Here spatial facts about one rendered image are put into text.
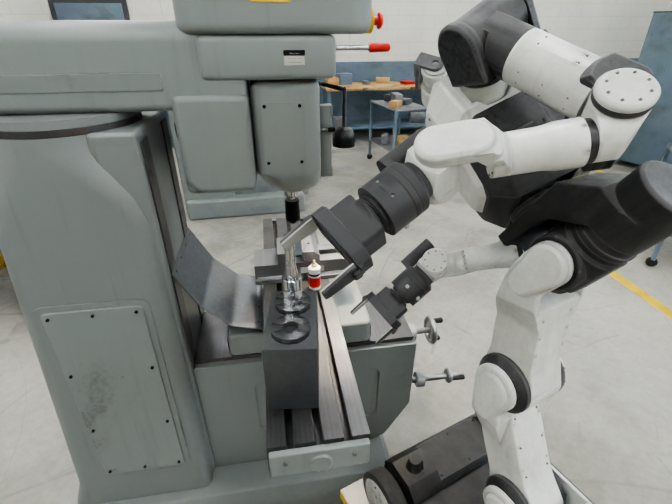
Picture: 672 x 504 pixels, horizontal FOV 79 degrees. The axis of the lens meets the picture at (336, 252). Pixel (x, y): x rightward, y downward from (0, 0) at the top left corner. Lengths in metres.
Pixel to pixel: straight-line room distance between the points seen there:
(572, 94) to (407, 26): 7.43
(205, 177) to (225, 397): 0.81
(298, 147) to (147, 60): 0.41
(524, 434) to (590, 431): 1.36
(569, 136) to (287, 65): 0.69
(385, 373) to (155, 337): 0.82
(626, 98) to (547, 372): 0.61
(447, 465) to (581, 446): 1.13
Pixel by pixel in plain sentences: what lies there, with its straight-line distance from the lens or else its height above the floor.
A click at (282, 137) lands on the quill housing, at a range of 1.15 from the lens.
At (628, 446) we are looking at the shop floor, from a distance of 2.55.
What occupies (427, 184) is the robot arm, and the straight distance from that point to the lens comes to 0.61.
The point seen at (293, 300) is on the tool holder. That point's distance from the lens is 0.98.
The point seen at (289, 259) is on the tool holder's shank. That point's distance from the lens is 0.93.
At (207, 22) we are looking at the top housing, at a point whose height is 1.75.
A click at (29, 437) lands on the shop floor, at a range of 2.63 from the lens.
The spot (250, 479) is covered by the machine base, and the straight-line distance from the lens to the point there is 1.85.
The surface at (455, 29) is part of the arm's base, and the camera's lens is 0.81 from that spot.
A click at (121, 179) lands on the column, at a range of 1.17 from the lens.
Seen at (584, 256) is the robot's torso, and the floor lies 1.40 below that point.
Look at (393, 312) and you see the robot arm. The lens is 1.10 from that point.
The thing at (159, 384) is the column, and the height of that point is 0.75.
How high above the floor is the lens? 1.75
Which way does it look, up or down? 29 degrees down
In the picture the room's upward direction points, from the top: straight up
